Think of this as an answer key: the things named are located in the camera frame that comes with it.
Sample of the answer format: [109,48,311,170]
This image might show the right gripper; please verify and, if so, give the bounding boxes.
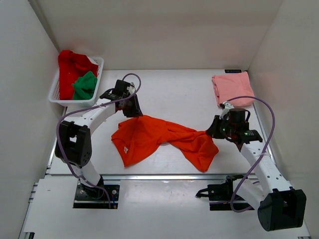
[205,116,235,139]

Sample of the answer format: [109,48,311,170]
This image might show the orange t shirt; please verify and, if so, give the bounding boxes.
[111,115,219,172]

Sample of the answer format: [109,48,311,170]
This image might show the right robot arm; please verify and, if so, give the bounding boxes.
[206,103,307,232]

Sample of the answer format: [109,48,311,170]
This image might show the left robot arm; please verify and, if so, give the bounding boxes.
[55,80,143,199]

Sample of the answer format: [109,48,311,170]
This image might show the folded pink t shirt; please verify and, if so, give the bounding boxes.
[212,72,255,106]

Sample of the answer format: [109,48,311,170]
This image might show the green t shirt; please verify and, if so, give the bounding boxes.
[72,71,98,100]

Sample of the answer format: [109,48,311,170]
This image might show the black label plate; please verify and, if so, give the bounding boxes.
[224,69,242,74]

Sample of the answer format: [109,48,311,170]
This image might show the red t shirt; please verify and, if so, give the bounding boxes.
[58,50,98,100]

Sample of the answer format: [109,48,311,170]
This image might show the white plastic basket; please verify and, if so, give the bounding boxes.
[48,56,104,108]

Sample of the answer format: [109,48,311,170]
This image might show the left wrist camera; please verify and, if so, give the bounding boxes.
[127,82,136,94]

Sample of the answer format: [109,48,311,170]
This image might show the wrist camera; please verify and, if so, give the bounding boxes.
[219,101,234,117]
[127,82,136,94]

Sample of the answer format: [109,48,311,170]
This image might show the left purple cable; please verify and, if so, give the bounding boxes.
[55,73,142,209]

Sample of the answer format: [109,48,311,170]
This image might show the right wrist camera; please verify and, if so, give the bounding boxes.
[219,101,234,117]

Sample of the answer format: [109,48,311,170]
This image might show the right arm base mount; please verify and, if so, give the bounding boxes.
[195,174,243,211]

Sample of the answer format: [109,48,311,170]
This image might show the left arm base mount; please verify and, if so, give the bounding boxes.
[73,179,120,210]

